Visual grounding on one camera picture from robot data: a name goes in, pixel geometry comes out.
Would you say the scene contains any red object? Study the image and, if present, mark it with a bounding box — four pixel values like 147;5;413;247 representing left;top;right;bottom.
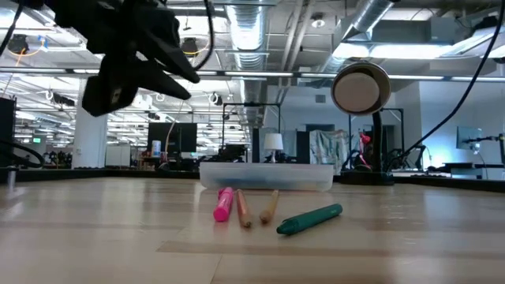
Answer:
357;132;372;169

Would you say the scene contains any black curved cable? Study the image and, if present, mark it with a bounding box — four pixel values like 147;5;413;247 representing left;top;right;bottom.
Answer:
0;137;47;169

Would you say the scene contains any white table lamp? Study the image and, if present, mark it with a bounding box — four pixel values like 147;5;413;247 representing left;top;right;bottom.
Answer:
263;133;285;163

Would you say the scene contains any long ceiling light strip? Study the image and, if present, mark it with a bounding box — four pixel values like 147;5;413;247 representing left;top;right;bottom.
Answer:
0;66;339;80

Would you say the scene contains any dark green crayon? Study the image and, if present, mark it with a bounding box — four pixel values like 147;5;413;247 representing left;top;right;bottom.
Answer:
275;202;344;237

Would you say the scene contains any black desk lamp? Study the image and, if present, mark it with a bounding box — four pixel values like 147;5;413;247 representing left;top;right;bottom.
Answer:
330;60;396;186

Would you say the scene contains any silver ventilation duct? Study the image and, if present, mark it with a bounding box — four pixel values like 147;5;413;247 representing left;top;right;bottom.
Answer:
342;0;395;43
223;0;273;129

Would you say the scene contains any white cabinet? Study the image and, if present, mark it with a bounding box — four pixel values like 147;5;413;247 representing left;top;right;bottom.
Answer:
104;144;132;168

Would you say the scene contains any orange pencil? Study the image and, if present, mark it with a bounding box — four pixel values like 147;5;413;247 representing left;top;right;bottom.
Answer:
235;189;253;229

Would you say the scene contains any pink-lidded clear supply box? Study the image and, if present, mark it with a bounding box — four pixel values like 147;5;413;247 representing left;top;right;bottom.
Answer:
199;161;335;192

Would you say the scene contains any patterned cloth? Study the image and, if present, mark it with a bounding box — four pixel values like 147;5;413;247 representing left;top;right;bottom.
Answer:
309;129;366;165

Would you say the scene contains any black ceiling cord reel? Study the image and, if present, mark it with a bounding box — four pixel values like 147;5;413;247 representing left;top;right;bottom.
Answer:
6;33;31;56
180;36;200;58

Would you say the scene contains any black monitor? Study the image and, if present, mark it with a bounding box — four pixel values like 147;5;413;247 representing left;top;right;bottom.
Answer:
147;121;198;159

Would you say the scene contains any gray wall monitor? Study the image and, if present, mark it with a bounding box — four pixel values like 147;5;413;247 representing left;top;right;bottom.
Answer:
456;125;484;151

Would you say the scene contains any pink highlighter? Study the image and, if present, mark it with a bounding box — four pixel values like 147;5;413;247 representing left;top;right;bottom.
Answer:
212;186;235;223

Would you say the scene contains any black aluminium table frame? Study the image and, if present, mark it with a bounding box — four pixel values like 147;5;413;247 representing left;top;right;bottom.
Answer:
0;167;505;194

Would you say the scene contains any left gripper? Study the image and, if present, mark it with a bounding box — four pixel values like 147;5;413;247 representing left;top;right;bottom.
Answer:
54;0;202;118

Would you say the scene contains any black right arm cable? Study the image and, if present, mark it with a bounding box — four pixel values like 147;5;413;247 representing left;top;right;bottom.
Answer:
388;0;505;163

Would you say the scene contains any yellow pencil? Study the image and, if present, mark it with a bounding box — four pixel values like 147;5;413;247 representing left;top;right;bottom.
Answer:
258;189;281;225

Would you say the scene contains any white column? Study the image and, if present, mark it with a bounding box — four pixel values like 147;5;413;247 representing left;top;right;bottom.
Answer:
72;78;109;170

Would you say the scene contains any black cabinet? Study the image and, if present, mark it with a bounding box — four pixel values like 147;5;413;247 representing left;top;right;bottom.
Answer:
0;97;17;170

